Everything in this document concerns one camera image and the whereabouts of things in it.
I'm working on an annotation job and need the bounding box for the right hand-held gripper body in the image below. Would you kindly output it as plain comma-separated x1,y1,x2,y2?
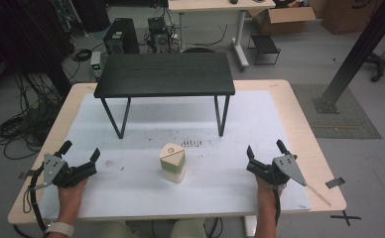
246,153,309,187

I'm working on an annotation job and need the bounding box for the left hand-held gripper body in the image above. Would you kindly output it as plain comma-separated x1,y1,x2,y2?
31,153,98,191

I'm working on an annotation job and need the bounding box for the triangular wooden box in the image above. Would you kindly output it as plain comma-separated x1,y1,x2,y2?
159,142,188,184

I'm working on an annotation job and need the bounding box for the person's left hand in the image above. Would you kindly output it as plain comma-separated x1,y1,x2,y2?
57,178,89,203

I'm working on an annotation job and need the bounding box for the person's right hand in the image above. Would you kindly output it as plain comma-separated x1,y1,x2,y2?
255,176,283,201

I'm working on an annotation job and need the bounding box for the thin wooden stick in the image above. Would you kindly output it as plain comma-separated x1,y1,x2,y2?
305,183,332,208

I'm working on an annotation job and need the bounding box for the black metal clip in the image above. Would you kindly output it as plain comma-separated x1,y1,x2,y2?
18,169,38,180
324,177,346,189

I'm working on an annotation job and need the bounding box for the white table mat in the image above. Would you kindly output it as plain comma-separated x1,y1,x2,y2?
39,90,313,221

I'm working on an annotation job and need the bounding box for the white wristwatch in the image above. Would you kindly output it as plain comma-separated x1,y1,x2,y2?
44,221,75,238

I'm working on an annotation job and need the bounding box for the grey floor mat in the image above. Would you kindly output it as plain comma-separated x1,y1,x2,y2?
291,83,382,140

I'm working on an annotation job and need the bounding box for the white power supply unit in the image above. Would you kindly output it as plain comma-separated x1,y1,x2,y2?
89,51,104,80

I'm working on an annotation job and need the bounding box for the black metal step stool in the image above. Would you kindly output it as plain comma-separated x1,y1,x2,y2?
247,33,282,66

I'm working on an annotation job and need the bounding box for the small black table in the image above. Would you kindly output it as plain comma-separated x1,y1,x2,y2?
93,52,236,140

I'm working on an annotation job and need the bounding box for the black chair backrest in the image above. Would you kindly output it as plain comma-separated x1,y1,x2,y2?
181,47,216,55

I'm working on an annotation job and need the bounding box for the black curtain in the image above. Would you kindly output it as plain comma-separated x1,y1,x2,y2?
0,0,76,97

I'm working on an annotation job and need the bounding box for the black computer tower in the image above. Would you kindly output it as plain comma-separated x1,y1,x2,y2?
102,17,141,56

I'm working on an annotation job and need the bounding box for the open cardboard box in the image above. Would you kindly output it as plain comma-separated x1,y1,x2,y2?
247,6,317,36

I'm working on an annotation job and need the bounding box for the black office chair base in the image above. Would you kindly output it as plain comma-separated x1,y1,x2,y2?
364,52,385,83

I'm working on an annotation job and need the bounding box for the closed cardboard box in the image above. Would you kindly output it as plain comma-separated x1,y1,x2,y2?
321,0,384,35

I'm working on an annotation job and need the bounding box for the white desk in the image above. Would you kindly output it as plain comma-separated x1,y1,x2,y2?
167,0,277,71

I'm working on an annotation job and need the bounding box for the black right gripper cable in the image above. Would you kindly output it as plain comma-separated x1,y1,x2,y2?
272,187,283,226

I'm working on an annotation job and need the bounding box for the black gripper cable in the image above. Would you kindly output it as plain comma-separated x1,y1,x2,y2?
272,187,283,226
22,167,48,233

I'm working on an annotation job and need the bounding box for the bundle of black floor cables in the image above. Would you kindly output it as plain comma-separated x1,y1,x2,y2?
0,70,67,161

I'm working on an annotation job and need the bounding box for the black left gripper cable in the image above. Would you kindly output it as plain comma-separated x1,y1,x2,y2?
22,167,48,233

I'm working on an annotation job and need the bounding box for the coiled black cable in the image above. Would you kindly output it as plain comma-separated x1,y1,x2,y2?
70,48,93,62

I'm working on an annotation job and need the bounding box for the black metal post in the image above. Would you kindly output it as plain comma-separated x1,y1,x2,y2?
314,0,385,115

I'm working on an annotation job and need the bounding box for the open-frame computer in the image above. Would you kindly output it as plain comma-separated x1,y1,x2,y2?
146,16,175,55

